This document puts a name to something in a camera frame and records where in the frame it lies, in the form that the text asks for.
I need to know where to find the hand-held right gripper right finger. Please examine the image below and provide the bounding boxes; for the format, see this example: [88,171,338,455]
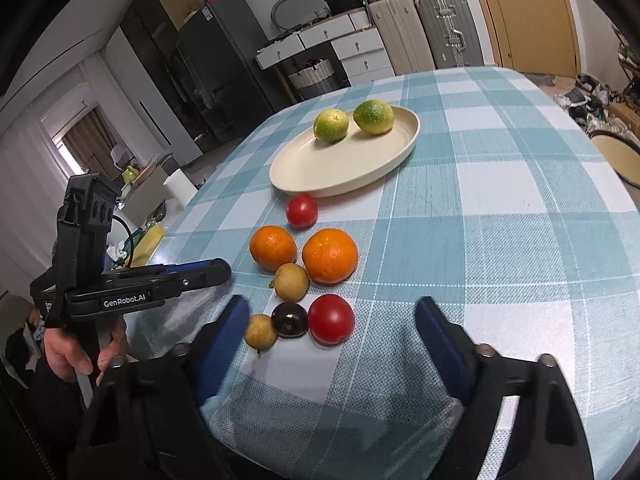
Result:
[415,296,596,480]

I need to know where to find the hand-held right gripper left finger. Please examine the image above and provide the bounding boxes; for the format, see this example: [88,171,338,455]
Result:
[67,294,251,480]

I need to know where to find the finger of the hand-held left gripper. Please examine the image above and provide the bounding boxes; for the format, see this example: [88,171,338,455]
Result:
[150,259,216,277]
[172,258,232,295]

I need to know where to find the yellow passion fruit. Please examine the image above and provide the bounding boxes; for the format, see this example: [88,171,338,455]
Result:
[270,262,311,304]
[244,313,279,356]

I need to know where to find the dark purple passion fruit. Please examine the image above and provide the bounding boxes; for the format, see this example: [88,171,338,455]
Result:
[271,302,309,339]

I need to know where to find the small orange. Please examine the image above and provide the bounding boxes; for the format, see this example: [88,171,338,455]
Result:
[249,225,298,273]

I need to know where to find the large red tomato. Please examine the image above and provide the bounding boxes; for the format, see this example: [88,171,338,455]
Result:
[307,294,356,346]

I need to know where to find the small red tomato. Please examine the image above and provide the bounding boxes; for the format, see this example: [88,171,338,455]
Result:
[286,194,319,230]

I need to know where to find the large orange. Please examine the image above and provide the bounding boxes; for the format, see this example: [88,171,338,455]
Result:
[302,228,359,284]

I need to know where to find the cream oval plate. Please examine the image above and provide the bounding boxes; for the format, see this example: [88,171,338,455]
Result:
[269,105,421,199]

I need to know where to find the person's left forearm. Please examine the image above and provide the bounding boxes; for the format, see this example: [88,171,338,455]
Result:
[30,360,96,461]

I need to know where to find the person's left hand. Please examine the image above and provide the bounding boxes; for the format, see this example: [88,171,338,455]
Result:
[44,317,128,376]

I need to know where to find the yellow cloth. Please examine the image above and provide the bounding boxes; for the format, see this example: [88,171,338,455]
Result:
[130,222,166,267]

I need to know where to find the white sheer curtain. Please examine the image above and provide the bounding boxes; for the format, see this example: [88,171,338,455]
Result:
[0,55,101,281]

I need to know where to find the paper towel roll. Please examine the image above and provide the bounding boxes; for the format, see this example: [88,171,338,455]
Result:
[164,169,198,210]

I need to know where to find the brown curtain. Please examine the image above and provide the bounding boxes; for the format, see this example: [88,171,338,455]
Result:
[62,107,118,176]

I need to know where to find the yellow-green citrus fruit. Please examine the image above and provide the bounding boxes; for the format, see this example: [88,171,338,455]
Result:
[313,109,349,143]

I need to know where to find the grey refrigerator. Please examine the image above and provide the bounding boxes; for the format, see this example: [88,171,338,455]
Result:
[172,0,291,146]

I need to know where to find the wicker basket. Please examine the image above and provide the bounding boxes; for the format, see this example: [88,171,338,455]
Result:
[289,57,335,101]

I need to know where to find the dark green citrus fruit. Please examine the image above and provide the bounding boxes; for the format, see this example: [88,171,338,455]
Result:
[353,100,395,136]

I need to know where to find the round stool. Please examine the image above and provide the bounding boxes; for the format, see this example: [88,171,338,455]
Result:
[590,130,640,188]

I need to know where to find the cardboard box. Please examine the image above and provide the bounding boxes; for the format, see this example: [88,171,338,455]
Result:
[150,0,201,31]

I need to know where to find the white drawer cabinet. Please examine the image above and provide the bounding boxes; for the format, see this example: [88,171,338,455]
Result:
[256,10,396,86]

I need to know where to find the pile of shoes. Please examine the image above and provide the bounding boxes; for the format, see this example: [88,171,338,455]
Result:
[555,72,640,136]

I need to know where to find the oval grey-rimmed mirror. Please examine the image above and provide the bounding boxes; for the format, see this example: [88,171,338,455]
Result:
[271,0,328,31]

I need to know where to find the beige suitcase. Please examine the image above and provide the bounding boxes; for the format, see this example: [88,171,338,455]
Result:
[367,0,436,75]

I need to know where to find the silver suitcase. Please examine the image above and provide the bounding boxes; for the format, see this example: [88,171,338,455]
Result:
[415,0,485,70]

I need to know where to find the wooden door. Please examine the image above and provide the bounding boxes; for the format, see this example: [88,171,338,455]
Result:
[462,0,581,78]

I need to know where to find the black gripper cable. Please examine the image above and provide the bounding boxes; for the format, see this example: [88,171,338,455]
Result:
[112,215,137,268]

